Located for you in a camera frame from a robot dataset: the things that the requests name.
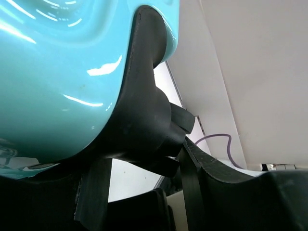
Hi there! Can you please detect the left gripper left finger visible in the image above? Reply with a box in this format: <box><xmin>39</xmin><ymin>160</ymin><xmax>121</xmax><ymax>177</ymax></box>
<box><xmin>0</xmin><ymin>158</ymin><xmax>112</xmax><ymax>231</ymax></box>

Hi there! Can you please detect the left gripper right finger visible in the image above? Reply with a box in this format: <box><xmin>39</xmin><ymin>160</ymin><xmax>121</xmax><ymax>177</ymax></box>
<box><xmin>180</xmin><ymin>139</ymin><xmax>308</xmax><ymax>231</ymax></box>

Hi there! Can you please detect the teal pink suitcase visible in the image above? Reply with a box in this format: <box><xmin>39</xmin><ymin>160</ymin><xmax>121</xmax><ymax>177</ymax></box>
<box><xmin>0</xmin><ymin>0</ymin><xmax>193</xmax><ymax>180</ymax></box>

